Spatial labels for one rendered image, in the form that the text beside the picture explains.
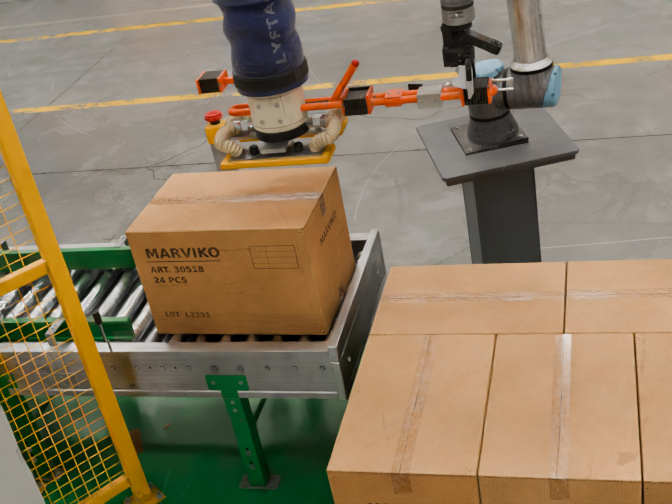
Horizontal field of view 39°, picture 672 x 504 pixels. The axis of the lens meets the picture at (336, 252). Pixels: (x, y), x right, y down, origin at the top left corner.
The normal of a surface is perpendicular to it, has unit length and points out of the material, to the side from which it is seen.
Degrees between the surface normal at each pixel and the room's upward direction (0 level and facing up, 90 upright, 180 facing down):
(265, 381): 90
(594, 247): 0
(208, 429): 0
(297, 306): 90
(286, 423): 0
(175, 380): 90
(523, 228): 90
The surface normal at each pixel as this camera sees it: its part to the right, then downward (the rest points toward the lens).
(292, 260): -0.25, 0.53
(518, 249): 0.12, 0.49
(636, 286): -0.18, -0.85
